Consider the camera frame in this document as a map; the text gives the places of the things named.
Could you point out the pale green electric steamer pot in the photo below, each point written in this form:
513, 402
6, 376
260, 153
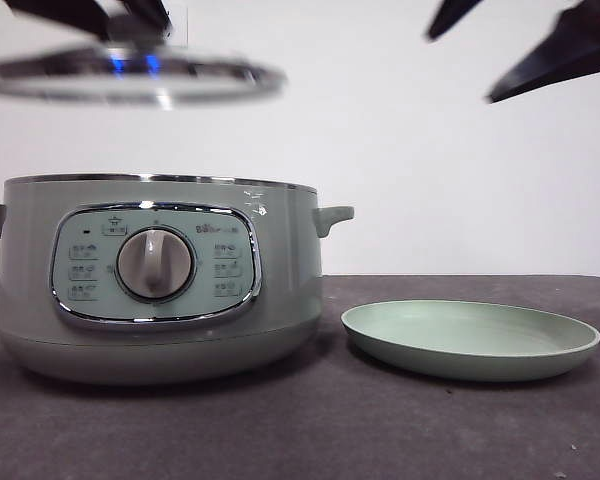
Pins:
280, 280

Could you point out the white wall socket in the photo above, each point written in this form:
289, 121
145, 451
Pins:
181, 30

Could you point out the glass lid with green knob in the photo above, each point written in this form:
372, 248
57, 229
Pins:
130, 75

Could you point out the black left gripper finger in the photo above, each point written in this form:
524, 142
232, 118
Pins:
147, 12
60, 15

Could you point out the pale green round plate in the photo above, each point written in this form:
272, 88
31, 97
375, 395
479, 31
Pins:
470, 335

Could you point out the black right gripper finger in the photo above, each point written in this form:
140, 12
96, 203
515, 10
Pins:
575, 50
455, 17

